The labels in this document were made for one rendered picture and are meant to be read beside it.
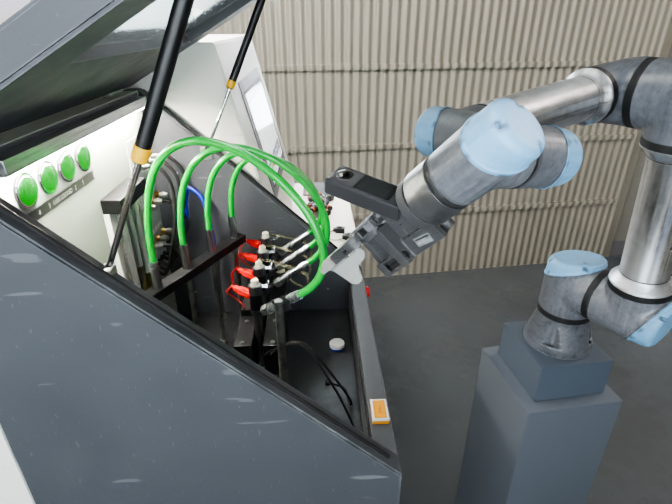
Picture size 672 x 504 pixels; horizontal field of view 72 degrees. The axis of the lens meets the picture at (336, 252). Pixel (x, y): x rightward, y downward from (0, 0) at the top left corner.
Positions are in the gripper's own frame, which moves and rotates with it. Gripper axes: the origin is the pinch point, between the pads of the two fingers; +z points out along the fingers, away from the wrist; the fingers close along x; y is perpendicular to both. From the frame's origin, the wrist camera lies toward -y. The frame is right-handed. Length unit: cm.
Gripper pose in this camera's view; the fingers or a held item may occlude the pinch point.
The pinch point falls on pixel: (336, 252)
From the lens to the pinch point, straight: 73.5
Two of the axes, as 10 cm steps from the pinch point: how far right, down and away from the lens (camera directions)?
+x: 5.4, -5.6, 6.3
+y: 6.9, 7.2, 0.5
